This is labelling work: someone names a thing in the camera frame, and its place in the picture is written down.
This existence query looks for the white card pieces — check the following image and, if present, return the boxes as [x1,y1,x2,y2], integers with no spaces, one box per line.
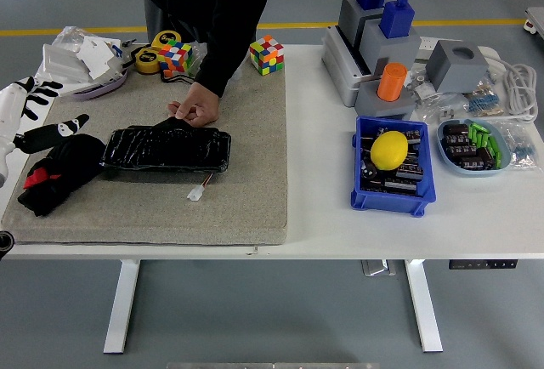
[76,36,123,82]

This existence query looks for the black rag with red tag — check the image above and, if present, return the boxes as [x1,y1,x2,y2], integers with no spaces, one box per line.
[17,133,107,218]

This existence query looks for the colourful Rubik's cube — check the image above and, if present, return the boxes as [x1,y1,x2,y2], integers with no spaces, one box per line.
[157,40,195,77]

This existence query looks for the white cart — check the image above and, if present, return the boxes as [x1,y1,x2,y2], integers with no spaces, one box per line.
[523,6,544,43]

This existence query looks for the person's left hand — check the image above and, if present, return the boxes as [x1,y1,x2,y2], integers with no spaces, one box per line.
[167,82,221,128]

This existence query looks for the bag of blue resistors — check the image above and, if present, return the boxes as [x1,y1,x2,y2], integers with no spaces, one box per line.
[465,82,507,117]
[495,120,543,173]

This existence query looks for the metal bracket under table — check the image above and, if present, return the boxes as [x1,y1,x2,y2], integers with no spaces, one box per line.
[360,259,397,277]

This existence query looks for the white power strip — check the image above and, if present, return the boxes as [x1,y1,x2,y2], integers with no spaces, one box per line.
[418,36,502,68]

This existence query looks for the white connector with wires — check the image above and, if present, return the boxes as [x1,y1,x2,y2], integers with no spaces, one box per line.
[186,173,213,203]

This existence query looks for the light grey enclosure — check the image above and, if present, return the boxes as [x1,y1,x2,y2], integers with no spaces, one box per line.
[321,25,383,109]

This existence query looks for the purple tray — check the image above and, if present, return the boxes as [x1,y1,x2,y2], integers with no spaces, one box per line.
[71,69,128,101]

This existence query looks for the orange cylinder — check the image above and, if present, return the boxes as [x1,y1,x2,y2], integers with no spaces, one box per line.
[377,61,409,102]

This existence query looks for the clear bag of small parts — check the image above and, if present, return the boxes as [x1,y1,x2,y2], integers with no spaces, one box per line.
[406,70,469,126]

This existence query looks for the grey block with round hole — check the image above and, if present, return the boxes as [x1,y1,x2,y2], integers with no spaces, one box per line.
[426,39,490,94]

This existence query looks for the white power cable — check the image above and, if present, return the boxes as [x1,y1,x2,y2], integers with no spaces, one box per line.
[484,56,540,123]

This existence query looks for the yellow lemon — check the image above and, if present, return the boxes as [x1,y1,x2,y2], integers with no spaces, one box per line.
[370,130,410,171]

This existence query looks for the black strap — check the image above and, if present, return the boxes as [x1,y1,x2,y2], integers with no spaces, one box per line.
[159,71,196,86]

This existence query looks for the light blue dish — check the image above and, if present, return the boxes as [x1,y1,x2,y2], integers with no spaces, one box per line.
[436,118,513,178]

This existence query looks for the white plastic case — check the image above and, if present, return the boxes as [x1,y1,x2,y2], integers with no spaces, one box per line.
[36,43,93,98]

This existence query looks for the blue plastic bin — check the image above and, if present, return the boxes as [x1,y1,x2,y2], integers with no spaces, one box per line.
[350,116,438,217]

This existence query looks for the white-framed Rubik's cube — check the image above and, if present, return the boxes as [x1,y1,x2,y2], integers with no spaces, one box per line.
[249,35,285,77]

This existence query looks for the white table leg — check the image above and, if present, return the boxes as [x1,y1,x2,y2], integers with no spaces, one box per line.
[404,259,444,354]
[103,259,141,355]

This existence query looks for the crumpled clear plastic bag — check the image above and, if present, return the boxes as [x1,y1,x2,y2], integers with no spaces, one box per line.
[53,26,94,48]

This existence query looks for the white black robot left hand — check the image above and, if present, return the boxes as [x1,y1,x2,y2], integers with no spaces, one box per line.
[0,76,90,190]

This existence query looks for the grey holder block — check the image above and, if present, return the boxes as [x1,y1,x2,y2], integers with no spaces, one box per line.
[338,0,386,47]
[359,20,422,77]
[354,82,417,122]

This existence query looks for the black table control panel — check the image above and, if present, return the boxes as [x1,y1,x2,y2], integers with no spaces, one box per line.
[449,259,519,270]

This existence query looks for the grey-brown mat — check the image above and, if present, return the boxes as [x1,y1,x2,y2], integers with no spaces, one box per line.
[1,48,289,247]

